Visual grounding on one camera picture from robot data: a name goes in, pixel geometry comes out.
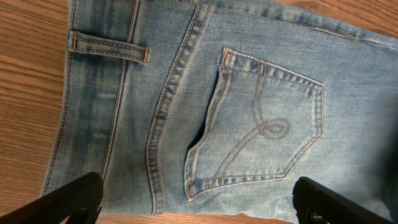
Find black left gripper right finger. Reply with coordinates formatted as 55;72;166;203
292;177;397;224

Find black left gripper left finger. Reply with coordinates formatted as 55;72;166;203
1;172;103;224

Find blue denim jeans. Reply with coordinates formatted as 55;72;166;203
42;0;397;222

